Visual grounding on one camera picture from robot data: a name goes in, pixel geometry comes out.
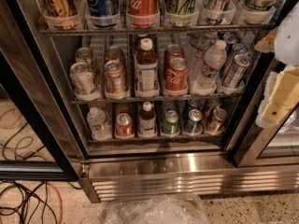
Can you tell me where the clear water bottle middle front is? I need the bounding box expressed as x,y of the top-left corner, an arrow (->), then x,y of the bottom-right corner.
192,40 -> 227,95

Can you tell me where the silver can middle shelf front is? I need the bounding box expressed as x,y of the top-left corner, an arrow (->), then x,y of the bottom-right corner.
70,62 -> 101,101

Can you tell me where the orange can middle shelf front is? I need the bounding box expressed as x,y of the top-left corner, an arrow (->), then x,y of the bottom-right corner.
104,60 -> 127,99

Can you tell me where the clear plastic bag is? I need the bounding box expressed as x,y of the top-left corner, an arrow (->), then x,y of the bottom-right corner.
103,194 -> 209,224

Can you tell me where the red Coke can middle front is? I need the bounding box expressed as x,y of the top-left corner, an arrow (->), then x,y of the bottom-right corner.
164,58 -> 189,92

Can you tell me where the brown tea bottle bottom shelf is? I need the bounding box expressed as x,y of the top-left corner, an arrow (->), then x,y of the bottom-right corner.
138,102 -> 156,137

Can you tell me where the stainless steel display fridge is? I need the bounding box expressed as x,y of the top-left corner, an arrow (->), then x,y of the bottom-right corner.
0,0 -> 299,203

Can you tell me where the green can bottom shelf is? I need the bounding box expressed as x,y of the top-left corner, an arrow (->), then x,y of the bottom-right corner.
162,110 -> 178,135

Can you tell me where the red Coca-Cola can top shelf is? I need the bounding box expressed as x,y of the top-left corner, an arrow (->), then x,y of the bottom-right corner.
128,0 -> 159,28

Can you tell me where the clear water bottle middle rear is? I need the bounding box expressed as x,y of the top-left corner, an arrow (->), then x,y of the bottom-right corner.
190,32 -> 218,63

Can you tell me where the black cable on floor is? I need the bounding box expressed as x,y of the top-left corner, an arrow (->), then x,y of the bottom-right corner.
0,121 -> 82,224

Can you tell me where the blue can bottom shelf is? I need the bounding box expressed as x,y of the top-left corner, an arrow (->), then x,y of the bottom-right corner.
184,109 -> 203,134

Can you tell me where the slim silver can middle rear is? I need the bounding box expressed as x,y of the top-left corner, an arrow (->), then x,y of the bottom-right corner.
222,33 -> 239,45

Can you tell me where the clear water bottle bottom shelf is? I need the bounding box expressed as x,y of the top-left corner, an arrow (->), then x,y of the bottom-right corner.
87,106 -> 111,141

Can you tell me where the blue Pepsi can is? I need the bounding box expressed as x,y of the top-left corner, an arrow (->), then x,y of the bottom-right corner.
87,0 -> 119,28

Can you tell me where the brown tea bottle middle shelf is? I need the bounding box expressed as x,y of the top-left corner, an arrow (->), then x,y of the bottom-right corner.
135,38 -> 159,98

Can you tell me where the red can bottom shelf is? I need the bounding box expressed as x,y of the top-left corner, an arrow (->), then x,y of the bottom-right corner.
116,113 -> 134,138

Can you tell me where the yellow tea can top shelf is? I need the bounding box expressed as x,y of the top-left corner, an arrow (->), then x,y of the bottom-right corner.
44,0 -> 78,30

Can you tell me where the brown tea bottle shelf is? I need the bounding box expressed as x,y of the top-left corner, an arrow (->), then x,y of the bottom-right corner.
135,38 -> 159,98
138,102 -> 156,137

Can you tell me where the orange cable on floor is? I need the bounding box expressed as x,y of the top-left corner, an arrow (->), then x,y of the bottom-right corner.
0,106 -> 64,224

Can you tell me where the silver can shelf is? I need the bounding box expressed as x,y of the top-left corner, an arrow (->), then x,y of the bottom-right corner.
70,62 -> 101,101
75,47 -> 94,66

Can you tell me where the red Coke can middle rear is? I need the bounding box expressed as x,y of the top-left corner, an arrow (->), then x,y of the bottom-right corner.
164,44 -> 184,63

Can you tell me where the orange can shelf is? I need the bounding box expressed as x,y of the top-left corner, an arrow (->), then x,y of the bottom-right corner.
105,46 -> 125,63
104,60 -> 127,99

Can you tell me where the blue Red Bull can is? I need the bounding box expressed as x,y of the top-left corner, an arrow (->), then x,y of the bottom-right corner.
204,0 -> 231,25

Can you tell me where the silver can middle shelf rear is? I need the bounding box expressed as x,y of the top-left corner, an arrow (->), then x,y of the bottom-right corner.
75,47 -> 94,66

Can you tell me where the slim silver can middle front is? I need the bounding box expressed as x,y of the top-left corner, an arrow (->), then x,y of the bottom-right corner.
222,54 -> 251,88

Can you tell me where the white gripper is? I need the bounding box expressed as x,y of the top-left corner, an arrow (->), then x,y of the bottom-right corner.
254,2 -> 299,128

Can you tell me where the slim silver can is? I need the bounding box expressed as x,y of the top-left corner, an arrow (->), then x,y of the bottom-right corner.
229,43 -> 249,58
222,54 -> 251,88
222,33 -> 239,45

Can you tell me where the orange can middle shelf rear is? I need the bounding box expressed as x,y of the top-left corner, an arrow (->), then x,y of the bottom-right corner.
105,46 -> 125,63

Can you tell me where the gold can bottom shelf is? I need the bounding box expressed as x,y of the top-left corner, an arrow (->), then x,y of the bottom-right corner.
206,108 -> 227,134

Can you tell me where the red coke can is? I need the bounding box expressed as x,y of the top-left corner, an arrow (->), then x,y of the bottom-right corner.
164,44 -> 184,63
164,58 -> 189,92

